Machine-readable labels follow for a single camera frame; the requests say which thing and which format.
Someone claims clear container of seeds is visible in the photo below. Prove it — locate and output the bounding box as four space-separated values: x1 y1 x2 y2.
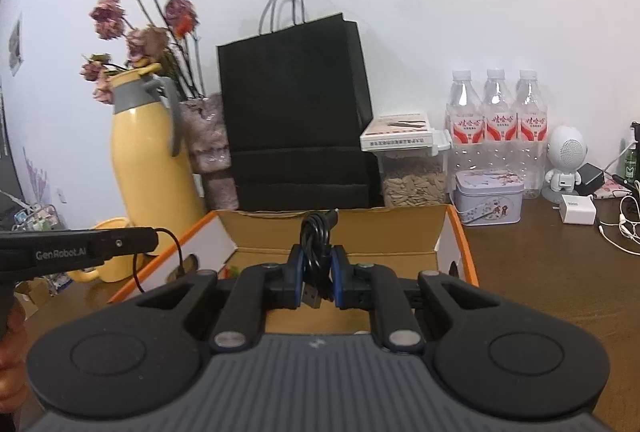
375 129 453 209

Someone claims orange cardboard box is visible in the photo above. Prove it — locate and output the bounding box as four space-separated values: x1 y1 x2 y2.
107 204 480 338

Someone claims yellow cup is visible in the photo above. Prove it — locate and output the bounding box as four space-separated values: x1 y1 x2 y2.
70 217 151 284

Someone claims pink wrapped vase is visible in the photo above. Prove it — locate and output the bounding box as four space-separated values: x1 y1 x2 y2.
179 93 240 213

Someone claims white robot speaker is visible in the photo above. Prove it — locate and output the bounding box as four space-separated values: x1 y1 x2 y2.
542 125 587 204

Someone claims white charger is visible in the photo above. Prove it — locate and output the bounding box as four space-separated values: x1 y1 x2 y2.
552 193 598 225

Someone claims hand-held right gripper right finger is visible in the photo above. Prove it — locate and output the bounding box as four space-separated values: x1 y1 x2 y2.
331 246 496 355

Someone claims person's left hand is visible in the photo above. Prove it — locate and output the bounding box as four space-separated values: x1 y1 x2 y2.
0 302 28 413

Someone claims wire basket with packets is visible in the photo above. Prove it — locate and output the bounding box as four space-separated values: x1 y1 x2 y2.
10 202 68 233

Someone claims white flat box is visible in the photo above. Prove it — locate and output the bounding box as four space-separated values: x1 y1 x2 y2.
360 112 437 152

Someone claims floral tin box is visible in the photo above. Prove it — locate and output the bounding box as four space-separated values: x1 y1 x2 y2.
454 168 525 227

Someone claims wall paper sheet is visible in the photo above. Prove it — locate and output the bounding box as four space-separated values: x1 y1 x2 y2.
7 14 24 75

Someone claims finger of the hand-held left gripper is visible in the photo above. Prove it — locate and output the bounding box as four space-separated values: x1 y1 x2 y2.
107 227 160 260

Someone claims purple floral picture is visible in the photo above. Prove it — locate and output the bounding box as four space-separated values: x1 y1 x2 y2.
21 146 53 208

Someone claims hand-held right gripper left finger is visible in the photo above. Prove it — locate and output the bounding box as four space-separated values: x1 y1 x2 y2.
135 246 307 353

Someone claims black USB cable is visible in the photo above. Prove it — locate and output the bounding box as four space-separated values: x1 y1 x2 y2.
299 209 341 310

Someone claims black paper bag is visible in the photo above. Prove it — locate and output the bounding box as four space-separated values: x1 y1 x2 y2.
216 0 386 212

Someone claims yellow thermos jug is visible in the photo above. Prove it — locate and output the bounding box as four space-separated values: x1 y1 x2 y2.
110 64 208 258

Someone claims black power adapter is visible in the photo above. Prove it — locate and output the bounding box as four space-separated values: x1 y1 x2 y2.
577 163 606 194

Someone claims thin black wire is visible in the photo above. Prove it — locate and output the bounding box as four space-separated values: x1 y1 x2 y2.
132 228 185 294

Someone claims green bottle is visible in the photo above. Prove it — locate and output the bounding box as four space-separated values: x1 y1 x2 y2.
617 122 640 185

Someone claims white earphone cable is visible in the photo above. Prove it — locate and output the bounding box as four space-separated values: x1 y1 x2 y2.
597 182 640 257

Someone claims floral pouch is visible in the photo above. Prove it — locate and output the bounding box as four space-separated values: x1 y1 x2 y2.
597 177 636 201

